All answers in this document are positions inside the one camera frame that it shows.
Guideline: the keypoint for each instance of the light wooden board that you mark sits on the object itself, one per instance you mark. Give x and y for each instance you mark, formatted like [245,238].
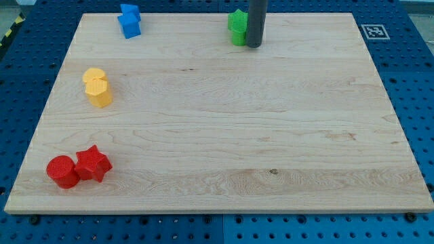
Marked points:
[300,125]

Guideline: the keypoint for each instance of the green cylinder block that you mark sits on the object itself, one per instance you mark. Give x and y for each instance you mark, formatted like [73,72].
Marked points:
[238,38]

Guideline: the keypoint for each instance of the green star block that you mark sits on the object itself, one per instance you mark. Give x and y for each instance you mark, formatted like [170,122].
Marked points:
[237,21]

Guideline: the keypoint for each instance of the yellow hexagon block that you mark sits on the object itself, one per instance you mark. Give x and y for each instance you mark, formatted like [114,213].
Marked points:
[99,93]

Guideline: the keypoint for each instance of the blue cube block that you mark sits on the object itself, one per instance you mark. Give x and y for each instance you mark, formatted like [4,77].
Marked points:
[129,25]

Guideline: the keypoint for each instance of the red star block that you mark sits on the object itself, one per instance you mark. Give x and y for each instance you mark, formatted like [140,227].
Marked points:
[92,164]

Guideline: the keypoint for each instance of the yellow cylinder block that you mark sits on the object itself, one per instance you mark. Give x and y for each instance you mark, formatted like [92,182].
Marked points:
[94,73]

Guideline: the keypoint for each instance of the blue block behind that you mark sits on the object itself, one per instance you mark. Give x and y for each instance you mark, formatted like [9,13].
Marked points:
[130,9]

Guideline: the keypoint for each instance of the red cylinder block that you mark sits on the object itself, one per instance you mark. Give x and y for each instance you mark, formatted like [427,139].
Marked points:
[61,170]

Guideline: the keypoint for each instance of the white fiducial marker tag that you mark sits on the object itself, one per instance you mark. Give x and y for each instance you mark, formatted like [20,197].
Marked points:
[375,32]

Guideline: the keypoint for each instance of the black bolt left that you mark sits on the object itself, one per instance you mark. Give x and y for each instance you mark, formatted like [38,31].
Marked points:
[34,220]

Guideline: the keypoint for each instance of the black bolt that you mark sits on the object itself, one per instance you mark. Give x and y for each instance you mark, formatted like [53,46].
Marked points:
[410,217]
[34,220]

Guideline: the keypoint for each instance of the black bolt right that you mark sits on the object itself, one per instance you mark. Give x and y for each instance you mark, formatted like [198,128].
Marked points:
[410,217]

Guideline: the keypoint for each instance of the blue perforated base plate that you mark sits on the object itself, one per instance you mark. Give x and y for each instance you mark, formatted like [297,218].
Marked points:
[40,34]

